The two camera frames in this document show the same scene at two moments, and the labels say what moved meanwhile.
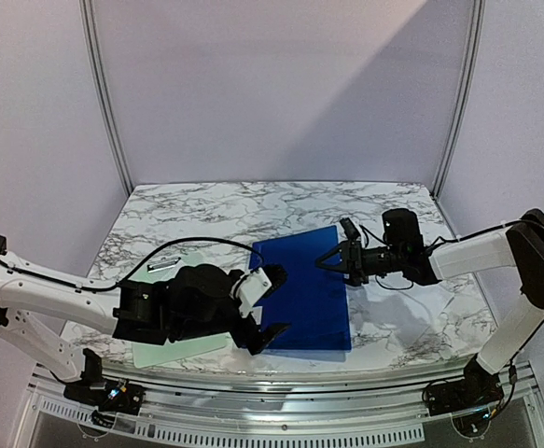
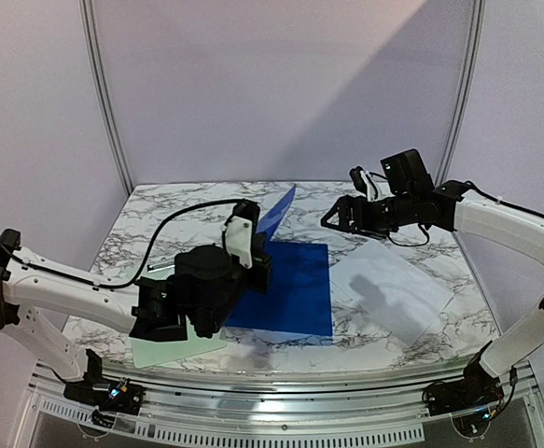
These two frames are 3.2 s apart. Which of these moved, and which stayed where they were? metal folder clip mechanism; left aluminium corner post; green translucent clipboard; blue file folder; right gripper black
Moved: right gripper black; blue file folder
Stayed: metal folder clip mechanism; left aluminium corner post; green translucent clipboard
